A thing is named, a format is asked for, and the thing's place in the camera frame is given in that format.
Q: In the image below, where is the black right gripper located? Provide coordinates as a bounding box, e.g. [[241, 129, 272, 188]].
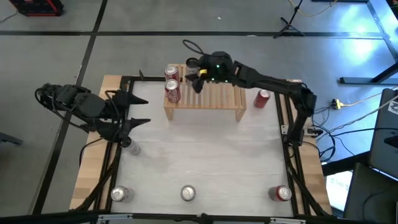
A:
[[185, 52, 234, 93]]

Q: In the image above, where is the white floor cable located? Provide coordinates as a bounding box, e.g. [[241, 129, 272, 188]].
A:
[[329, 98, 398, 133], [341, 89, 398, 106]]

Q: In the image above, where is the black and red crate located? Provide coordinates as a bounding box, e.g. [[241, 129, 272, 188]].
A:
[[8, 0, 65, 17]]

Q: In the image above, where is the black aluminium table frame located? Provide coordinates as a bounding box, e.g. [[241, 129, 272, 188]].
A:
[[73, 70, 333, 218]]

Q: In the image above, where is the yellow floor cable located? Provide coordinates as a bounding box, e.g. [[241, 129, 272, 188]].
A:
[[287, 0, 338, 18]]

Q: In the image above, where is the black floor stand foot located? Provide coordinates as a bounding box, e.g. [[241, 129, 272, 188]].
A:
[[0, 132, 24, 146]]

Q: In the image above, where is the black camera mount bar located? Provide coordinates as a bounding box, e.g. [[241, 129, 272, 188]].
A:
[[0, 210, 312, 224]]

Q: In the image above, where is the black tripod stand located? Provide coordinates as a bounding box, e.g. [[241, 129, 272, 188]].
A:
[[272, 0, 306, 39]]

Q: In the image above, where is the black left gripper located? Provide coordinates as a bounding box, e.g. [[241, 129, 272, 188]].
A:
[[99, 90, 152, 142]]

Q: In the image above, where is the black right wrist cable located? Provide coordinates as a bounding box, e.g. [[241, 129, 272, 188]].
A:
[[182, 39, 206, 57]]

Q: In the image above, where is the red black-script Coca-Cola can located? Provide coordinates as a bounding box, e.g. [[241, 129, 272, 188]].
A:
[[268, 185, 292, 202], [254, 89, 272, 109]]

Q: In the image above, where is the black neighbouring table frame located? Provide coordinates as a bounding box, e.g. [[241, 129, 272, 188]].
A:
[[338, 0, 398, 85]]

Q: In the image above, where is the wooden slatted shelf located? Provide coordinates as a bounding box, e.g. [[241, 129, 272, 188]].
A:
[[163, 64, 248, 123]]

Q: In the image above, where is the white sign panel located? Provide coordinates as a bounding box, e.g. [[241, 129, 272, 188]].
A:
[[325, 170, 354, 213]]

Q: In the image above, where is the dark grey chair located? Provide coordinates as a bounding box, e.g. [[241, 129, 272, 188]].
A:
[[369, 88, 398, 180]]

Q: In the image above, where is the black table cable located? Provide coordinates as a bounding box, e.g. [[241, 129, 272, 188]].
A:
[[78, 136, 108, 167]]

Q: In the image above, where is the silver Diet Coke can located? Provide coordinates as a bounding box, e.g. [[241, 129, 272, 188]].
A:
[[110, 185, 131, 203], [180, 185, 197, 202]]

